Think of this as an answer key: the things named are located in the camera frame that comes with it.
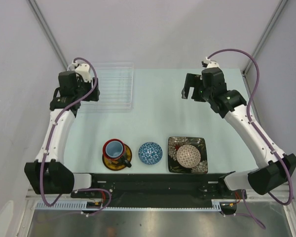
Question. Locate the aluminium frame rail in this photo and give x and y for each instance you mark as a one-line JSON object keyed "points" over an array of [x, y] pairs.
{"points": [[38, 14]]}

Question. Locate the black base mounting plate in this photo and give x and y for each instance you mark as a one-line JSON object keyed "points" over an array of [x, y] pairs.
{"points": [[165, 191]]}

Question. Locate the brown patterned bowl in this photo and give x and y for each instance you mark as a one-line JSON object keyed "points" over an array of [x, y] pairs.
{"points": [[188, 156]]}

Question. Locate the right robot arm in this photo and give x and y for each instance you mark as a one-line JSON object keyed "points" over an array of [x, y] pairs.
{"points": [[273, 165]]}

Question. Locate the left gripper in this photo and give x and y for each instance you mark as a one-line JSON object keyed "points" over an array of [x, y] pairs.
{"points": [[94, 97]]}

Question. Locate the square black floral plate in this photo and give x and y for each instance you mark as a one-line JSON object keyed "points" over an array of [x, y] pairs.
{"points": [[174, 143]]}

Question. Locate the red black mug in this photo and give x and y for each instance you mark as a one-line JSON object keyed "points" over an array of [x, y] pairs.
{"points": [[114, 149]]}

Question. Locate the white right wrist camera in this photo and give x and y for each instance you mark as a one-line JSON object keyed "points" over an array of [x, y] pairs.
{"points": [[208, 63]]}

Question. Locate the blue patterned bowl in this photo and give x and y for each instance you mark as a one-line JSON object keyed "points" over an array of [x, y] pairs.
{"points": [[150, 153]]}

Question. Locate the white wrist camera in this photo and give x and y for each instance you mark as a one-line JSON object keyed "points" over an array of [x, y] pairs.
{"points": [[82, 69], [208, 63]]}

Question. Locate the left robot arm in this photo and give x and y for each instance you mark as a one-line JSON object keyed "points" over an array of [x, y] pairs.
{"points": [[47, 174]]}

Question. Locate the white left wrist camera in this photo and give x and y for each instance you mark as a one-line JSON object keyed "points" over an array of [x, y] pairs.
{"points": [[82, 69]]}

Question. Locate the white slotted cable duct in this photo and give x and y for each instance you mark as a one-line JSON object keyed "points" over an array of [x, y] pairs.
{"points": [[85, 206]]}

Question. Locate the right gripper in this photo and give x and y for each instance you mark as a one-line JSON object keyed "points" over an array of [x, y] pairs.
{"points": [[194, 81]]}

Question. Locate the white wire dish rack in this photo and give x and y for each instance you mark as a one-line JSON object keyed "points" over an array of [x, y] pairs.
{"points": [[116, 88]]}

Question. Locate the round black yellow saucer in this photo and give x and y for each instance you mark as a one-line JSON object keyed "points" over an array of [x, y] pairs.
{"points": [[115, 165]]}

